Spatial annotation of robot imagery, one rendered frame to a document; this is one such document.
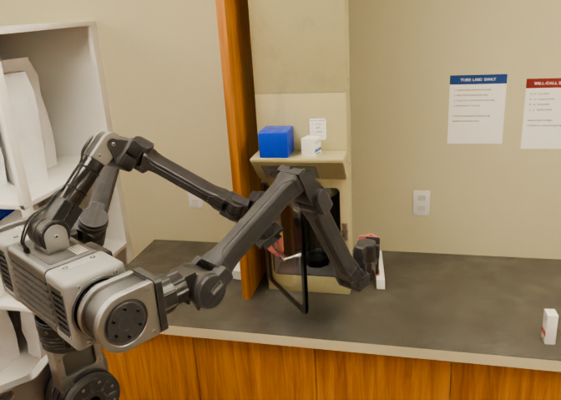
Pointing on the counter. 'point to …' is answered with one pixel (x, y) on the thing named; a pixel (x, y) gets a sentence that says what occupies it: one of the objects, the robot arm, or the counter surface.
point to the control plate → (292, 168)
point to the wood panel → (240, 108)
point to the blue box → (275, 141)
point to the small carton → (310, 145)
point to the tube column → (299, 35)
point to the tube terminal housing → (285, 111)
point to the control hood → (330, 163)
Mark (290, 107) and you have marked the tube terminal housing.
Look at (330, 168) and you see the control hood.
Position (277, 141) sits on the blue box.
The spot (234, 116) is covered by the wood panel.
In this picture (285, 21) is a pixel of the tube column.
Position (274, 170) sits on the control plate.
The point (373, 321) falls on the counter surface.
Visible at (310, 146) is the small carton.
